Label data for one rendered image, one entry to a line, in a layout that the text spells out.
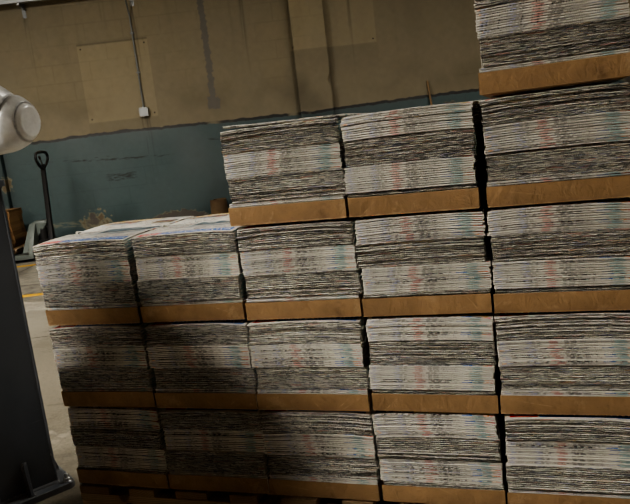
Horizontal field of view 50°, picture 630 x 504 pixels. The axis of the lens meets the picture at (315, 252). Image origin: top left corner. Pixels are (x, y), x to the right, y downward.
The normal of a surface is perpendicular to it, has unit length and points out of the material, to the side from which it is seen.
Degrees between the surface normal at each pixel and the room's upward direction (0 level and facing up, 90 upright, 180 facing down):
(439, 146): 90
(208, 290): 90
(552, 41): 90
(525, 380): 90
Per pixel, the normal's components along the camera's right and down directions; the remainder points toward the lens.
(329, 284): -0.29, 0.20
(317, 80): 0.04, 0.17
